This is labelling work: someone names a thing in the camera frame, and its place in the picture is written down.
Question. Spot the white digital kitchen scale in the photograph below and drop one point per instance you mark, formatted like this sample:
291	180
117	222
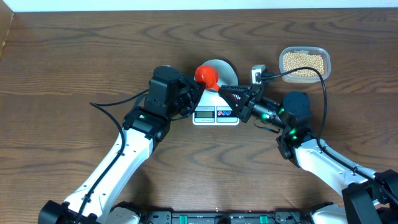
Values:
212	110

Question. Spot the red measuring scoop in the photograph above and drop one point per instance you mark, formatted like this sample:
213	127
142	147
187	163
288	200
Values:
208	77

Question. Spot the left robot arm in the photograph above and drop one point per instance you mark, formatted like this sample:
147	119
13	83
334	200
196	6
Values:
170	96

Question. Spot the soybeans in container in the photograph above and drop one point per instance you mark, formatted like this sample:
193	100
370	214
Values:
293	60

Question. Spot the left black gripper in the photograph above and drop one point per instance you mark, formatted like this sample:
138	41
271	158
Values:
191	88

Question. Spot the clear plastic container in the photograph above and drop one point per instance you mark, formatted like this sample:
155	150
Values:
306	76

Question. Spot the pale blue-grey bowl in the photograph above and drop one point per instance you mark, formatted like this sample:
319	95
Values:
226	74

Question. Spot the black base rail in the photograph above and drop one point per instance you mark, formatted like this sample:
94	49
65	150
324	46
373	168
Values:
156	215

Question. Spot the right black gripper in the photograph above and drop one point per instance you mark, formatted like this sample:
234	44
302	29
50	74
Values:
247	102

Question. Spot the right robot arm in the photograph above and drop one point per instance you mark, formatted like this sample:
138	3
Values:
368	196

